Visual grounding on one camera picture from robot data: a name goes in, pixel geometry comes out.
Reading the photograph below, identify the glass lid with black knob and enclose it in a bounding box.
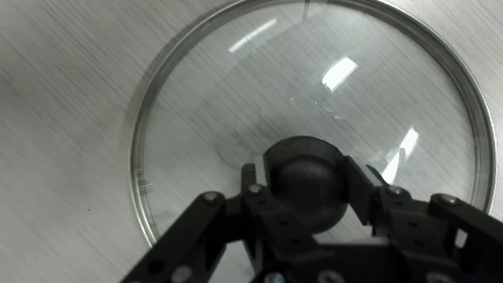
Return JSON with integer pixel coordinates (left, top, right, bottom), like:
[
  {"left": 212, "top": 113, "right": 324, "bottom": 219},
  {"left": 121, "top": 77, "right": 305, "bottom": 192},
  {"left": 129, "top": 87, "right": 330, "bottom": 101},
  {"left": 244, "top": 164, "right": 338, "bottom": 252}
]
[{"left": 127, "top": 0, "right": 498, "bottom": 249}]

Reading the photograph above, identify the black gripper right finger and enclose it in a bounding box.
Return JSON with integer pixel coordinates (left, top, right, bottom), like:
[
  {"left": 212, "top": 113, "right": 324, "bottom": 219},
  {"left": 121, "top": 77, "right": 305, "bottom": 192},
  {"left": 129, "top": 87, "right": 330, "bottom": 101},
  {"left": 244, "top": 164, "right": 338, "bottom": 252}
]
[{"left": 341, "top": 154, "right": 503, "bottom": 283}]

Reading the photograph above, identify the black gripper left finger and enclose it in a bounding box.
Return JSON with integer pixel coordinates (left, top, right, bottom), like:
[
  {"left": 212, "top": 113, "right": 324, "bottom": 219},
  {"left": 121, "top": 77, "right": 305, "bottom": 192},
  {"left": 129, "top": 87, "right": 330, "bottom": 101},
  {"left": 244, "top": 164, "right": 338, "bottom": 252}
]
[{"left": 121, "top": 156, "right": 316, "bottom": 283}]

